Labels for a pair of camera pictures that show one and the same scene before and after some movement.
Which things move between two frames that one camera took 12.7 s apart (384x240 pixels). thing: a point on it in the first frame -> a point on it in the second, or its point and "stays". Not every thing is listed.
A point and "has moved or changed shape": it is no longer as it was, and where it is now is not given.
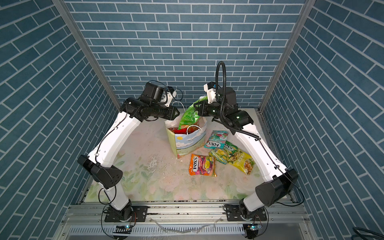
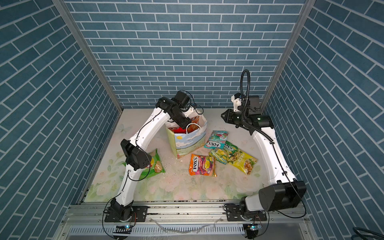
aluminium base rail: (185, 221) stays
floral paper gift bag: (184, 144) stays
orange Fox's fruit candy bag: (202, 165) stays
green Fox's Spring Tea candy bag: (223, 154) stays
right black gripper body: (211, 111) -> (235, 118)
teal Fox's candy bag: (217, 139) stays
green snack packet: (191, 115) has moved or changed shape
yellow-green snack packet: (242, 160) stays
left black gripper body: (162, 111) -> (181, 120)
